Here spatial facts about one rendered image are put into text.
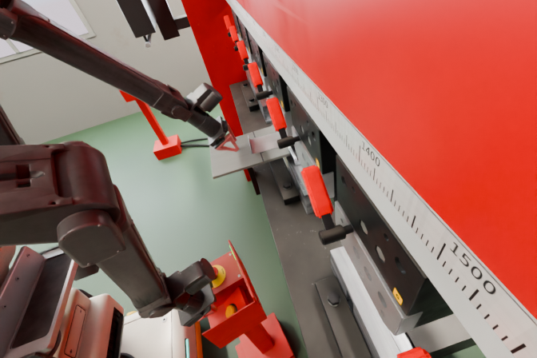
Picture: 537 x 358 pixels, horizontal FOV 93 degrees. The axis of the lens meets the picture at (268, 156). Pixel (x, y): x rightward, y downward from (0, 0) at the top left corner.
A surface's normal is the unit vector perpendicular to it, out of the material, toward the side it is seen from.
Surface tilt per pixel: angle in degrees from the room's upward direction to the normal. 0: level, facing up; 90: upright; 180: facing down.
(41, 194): 36
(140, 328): 0
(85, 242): 106
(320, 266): 0
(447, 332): 0
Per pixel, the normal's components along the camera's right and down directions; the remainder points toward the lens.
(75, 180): 0.32, -0.71
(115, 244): 0.52, 0.68
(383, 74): -0.95, 0.29
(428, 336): -0.19, -0.73
